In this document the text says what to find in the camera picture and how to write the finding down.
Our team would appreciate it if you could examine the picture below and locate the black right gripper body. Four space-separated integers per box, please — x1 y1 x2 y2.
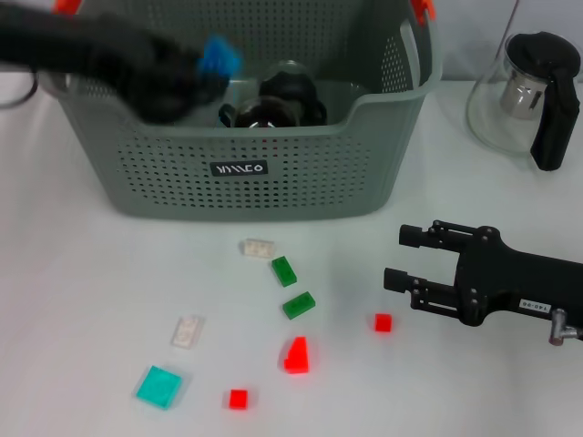
455 226 583 328

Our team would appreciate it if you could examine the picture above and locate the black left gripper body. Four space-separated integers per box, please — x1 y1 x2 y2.
0 8 202 125

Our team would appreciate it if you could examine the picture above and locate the blue square tile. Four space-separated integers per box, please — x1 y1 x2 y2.
198 35 243 77

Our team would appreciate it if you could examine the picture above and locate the glass teacup with black holder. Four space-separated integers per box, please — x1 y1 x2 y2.
258 58 328 127
217 94 305 129

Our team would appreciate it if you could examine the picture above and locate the red slope block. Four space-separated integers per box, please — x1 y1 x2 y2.
282 335 313 375

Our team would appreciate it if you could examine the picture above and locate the translucent white brick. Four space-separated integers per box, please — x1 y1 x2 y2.
170 315 204 350
240 238 276 259

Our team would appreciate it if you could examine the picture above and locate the teal square tile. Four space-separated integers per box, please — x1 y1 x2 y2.
134 365 183 412

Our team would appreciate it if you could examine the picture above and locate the silver right elbow connector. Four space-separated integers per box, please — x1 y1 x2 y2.
548 308 583 346

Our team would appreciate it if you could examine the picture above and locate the grey perforated storage basket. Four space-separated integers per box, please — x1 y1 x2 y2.
36 0 443 224

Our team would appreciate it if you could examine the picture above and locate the green building brick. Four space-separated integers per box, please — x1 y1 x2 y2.
271 255 298 288
281 290 316 322

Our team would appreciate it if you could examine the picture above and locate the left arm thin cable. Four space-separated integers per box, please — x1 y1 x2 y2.
0 70 41 110

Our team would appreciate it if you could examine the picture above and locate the glass teapot with black handle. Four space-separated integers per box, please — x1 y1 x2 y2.
465 30 583 172

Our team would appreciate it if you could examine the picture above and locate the orange basket handle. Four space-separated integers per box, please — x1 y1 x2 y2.
48 0 436 24

